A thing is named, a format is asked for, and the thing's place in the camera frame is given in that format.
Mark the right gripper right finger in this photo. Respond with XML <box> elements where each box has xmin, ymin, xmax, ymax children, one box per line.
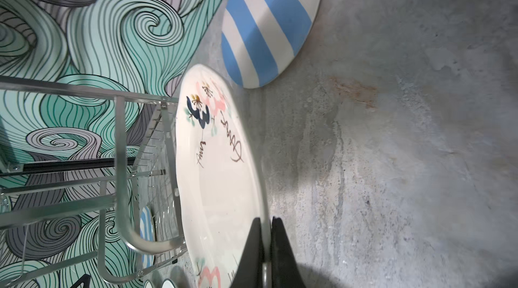
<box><xmin>271</xmin><ymin>217</ymin><xmax>306</xmax><ymax>288</ymax></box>

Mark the blue striped plate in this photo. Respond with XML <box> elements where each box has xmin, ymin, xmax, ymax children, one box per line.
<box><xmin>140</xmin><ymin>206</ymin><xmax>155</xmax><ymax>269</ymax></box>
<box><xmin>221</xmin><ymin>0</ymin><xmax>321</xmax><ymax>89</ymax></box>

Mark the steel two-tier dish rack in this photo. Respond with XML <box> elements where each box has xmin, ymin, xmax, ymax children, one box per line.
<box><xmin>1</xmin><ymin>77</ymin><xmax>186</xmax><ymax>287</ymax></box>

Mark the cream floral plate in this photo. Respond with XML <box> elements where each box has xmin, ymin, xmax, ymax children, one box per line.
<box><xmin>175</xmin><ymin>64</ymin><xmax>268</xmax><ymax>287</ymax></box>

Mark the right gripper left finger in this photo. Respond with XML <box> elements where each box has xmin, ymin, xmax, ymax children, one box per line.
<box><xmin>230</xmin><ymin>218</ymin><xmax>264</xmax><ymax>288</ymax></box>

